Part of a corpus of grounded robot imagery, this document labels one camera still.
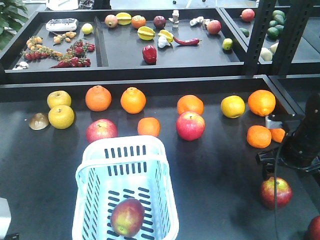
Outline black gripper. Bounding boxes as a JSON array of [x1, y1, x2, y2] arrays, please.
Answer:
[[256, 147, 320, 180]]

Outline red apple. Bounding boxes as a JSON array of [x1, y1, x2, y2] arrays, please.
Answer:
[[260, 176, 293, 210], [85, 118, 118, 144], [307, 215, 320, 240], [176, 111, 206, 141], [110, 198, 145, 238]]

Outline light blue plastic basket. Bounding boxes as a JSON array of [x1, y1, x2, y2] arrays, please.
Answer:
[[72, 135, 179, 240]]

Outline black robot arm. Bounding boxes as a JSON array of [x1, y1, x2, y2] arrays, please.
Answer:
[[255, 93, 320, 180]]

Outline red apple behind basket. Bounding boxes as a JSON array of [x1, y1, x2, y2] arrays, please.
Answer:
[[85, 118, 118, 144]]

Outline small orange left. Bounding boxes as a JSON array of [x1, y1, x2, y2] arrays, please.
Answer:
[[246, 125, 272, 149]]

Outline small orange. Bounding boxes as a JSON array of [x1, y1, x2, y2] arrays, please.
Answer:
[[246, 125, 272, 149], [137, 117, 161, 137], [270, 128, 286, 143]]

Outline small orange right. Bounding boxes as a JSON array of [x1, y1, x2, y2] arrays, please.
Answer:
[[270, 128, 286, 143]]

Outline yellow round citrus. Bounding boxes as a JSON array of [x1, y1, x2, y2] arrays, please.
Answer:
[[220, 95, 246, 119]]

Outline orange behind apple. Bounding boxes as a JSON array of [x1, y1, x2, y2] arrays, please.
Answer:
[[177, 94, 204, 115]]

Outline small orange centre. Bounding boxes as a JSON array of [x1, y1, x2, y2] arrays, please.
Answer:
[[137, 117, 161, 137]]

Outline red chili pepper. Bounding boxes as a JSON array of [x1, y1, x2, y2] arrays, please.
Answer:
[[173, 36, 202, 46]]

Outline large orange with nub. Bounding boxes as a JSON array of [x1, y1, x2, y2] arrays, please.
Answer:
[[120, 86, 147, 114]]

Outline white garlic bulb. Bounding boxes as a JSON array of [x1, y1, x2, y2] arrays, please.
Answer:
[[157, 36, 171, 49]]

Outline red bell pepper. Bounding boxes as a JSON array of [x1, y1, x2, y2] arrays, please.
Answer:
[[142, 45, 157, 64]]

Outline large dimpled orange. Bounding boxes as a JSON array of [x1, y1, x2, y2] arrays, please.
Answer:
[[85, 85, 112, 112]]

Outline yellow pear front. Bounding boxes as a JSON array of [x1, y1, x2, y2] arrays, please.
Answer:
[[48, 105, 75, 129]]

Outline yellow pear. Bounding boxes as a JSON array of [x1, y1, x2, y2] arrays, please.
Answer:
[[47, 90, 72, 109], [48, 105, 75, 129]]

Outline yellow pear rear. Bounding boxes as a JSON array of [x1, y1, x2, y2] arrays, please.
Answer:
[[47, 90, 72, 109]]

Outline white electronic scale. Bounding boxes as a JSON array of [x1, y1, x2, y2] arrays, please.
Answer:
[[45, 18, 79, 32]]

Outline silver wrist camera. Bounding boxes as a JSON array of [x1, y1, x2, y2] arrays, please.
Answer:
[[265, 113, 305, 130]]

